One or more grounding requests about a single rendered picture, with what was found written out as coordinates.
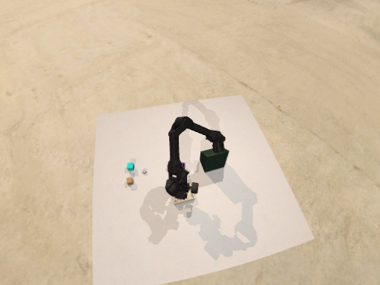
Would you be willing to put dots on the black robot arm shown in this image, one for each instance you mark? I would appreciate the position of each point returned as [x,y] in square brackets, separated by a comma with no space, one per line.
[175,166]

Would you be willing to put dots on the teal cube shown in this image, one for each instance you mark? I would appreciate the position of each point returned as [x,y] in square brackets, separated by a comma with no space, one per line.
[130,166]

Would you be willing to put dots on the beige rectangular tray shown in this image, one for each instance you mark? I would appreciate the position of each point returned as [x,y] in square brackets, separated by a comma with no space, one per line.
[190,197]

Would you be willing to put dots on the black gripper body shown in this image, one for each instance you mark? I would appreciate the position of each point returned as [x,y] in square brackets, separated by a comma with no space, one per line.
[193,187]

